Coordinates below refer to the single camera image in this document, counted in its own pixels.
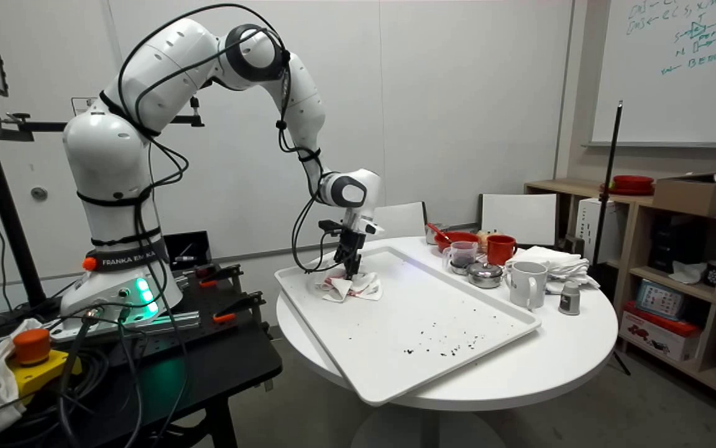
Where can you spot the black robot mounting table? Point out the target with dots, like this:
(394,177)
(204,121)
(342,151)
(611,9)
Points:
(210,364)

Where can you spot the red plastic dish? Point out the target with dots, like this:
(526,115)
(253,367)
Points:
(632,186)

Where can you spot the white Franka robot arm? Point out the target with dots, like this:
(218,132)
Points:
(111,158)

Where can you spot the red storage box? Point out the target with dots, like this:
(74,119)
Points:
(659,333)

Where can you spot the white towel with red stripes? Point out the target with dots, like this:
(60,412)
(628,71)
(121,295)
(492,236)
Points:
(348,287)

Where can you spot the white mug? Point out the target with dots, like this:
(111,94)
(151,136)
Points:
(526,284)

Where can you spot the small metal bowl dark contents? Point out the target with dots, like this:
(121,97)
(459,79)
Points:
(461,264)

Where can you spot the white flat panel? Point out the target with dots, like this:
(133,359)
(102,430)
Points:
(521,217)

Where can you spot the orange emergency stop button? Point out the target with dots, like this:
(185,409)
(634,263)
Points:
(33,348)

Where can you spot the white printed box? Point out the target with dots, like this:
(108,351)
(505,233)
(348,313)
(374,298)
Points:
(597,231)

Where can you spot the white plastic tray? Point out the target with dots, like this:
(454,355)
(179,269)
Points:
(409,333)

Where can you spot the white chair back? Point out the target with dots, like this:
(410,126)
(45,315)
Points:
(404,223)

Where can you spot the red cup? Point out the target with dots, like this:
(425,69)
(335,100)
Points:
(500,249)

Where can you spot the wooden shelf unit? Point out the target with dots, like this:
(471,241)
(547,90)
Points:
(632,249)

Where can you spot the black tripod stand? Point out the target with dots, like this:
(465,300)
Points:
(10,212)

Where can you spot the stack of folded white towels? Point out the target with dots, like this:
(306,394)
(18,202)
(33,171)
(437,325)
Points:
(558,263)

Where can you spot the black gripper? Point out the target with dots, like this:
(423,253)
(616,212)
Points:
(351,241)

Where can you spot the red bowl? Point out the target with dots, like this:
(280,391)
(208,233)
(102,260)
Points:
(455,238)

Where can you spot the clear plastic container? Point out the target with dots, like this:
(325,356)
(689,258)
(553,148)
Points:
(463,248)

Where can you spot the thin black pole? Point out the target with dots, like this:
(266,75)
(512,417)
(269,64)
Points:
(607,182)

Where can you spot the open cardboard box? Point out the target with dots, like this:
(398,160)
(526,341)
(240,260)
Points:
(696,198)

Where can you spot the whiteboard with green writing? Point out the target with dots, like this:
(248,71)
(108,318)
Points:
(681,75)

